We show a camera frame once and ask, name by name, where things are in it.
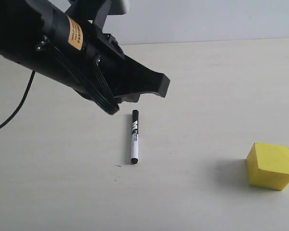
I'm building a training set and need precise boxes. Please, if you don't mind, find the black and white marker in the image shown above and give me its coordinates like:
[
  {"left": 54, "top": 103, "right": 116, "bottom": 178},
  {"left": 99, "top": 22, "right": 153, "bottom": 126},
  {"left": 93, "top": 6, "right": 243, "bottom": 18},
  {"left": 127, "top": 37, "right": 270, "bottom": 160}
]
[{"left": 131, "top": 110, "right": 139, "bottom": 165}]

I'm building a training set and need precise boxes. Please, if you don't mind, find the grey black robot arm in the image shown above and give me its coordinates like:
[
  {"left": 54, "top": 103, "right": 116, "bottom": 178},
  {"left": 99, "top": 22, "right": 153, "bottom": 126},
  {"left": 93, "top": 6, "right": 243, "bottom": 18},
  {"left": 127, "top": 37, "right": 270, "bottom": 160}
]
[{"left": 0, "top": 0, "right": 170, "bottom": 115}]

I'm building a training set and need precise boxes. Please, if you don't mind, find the yellow foam cube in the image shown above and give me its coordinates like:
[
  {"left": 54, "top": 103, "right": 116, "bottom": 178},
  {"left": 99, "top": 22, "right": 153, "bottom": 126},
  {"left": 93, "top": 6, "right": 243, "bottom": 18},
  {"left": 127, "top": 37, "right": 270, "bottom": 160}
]
[{"left": 246, "top": 142, "right": 289, "bottom": 191}]

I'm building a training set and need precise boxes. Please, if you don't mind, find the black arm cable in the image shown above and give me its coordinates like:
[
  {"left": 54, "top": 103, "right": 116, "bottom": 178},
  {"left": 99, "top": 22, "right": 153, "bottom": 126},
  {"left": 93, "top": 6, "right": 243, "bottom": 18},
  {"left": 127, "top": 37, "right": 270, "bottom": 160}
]
[{"left": 0, "top": 71, "right": 37, "bottom": 134}]

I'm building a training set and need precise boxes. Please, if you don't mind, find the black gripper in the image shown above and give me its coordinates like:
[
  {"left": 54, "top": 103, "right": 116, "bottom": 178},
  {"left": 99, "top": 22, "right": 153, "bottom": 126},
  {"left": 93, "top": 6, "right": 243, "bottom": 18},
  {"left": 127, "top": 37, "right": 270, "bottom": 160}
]
[{"left": 0, "top": 0, "right": 171, "bottom": 115}]

